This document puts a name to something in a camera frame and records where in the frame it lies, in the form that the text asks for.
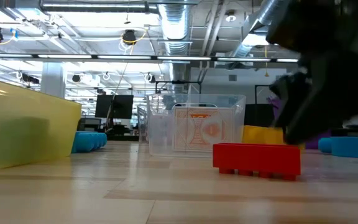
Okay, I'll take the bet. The small clear plastic container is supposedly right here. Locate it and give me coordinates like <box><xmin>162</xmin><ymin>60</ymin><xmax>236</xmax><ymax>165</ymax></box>
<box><xmin>145</xmin><ymin>93</ymin><xmax>247</xmax><ymax>159</ymax></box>

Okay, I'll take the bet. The purple plastic bucket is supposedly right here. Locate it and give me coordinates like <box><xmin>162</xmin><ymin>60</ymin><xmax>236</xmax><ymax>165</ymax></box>
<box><xmin>267</xmin><ymin>95</ymin><xmax>333</xmax><ymax>150</ymax></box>

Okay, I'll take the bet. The red toy brick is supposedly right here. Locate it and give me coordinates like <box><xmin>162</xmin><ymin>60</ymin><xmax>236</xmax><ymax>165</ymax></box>
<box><xmin>212</xmin><ymin>142</ymin><xmax>302</xmax><ymax>182</ymax></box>

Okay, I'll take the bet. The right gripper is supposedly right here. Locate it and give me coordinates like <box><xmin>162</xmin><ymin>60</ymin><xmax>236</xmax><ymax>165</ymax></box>
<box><xmin>265</xmin><ymin>0</ymin><xmax>358</xmax><ymax>146</ymax></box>

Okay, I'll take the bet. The white building column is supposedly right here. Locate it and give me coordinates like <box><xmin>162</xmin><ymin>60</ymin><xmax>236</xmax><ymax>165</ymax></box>
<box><xmin>40</xmin><ymin>62</ymin><xmax>67</xmax><ymax>99</ymax></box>

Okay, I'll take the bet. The hanging yellow cord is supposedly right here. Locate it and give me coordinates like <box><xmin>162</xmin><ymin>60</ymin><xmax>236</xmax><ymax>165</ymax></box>
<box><xmin>264</xmin><ymin>45</ymin><xmax>270</xmax><ymax>78</ymax></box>

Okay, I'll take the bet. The red playing card box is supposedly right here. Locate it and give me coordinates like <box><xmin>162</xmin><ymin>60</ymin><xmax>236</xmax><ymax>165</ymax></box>
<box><xmin>171</xmin><ymin>106</ymin><xmax>236</xmax><ymax>153</ymax></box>

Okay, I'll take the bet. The long blue toy brick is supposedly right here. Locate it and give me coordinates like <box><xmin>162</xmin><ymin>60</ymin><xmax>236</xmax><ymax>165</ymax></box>
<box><xmin>71</xmin><ymin>130</ymin><xmax>108</xmax><ymax>154</ymax></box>

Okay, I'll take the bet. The silver ventilation duct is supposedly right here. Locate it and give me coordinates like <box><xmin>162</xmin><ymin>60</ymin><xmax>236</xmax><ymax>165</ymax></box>
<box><xmin>228</xmin><ymin>0</ymin><xmax>279</xmax><ymax>60</ymax></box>
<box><xmin>157</xmin><ymin>0</ymin><xmax>193</xmax><ymax>94</ymax></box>

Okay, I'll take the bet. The narrow yellow toy brick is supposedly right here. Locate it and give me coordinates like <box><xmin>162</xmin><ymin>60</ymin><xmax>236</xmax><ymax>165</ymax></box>
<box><xmin>242</xmin><ymin>124</ymin><xmax>285</xmax><ymax>146</ymax></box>

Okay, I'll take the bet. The long ceiling light strip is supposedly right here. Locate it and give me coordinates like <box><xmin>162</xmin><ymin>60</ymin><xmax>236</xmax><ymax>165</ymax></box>
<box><xmin>0</xmin><ymin>53</ymin><xmax>300</xmax><ymax>65</ymax></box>

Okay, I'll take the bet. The yellow translucent plastic bin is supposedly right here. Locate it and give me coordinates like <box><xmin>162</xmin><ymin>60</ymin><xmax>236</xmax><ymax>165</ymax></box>
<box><xmin>0</xmin><ymin>75</ymin><xmax>83</xmax><ymax>174</ymax></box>

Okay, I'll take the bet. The blue rounded toy block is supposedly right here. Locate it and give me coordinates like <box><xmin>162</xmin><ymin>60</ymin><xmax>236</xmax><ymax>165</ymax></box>
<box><xmin>318</xmin><ymin>136</ymin><xmax>358</xmax><ymax>159</ymax></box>

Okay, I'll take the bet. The black monitor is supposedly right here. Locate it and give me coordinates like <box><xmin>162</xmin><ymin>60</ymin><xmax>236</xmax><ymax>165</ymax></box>
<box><xmin>94</xmin><ymin>94</ymin><xmax>135</xmax><ymax>120</ymax></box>

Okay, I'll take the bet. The black metal stand frame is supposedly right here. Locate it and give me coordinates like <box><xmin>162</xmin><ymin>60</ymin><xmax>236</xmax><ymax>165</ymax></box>
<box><xmin>254</xmin><ymin>83</ymin><xmax>273</xmax><ymax>128</ymax></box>

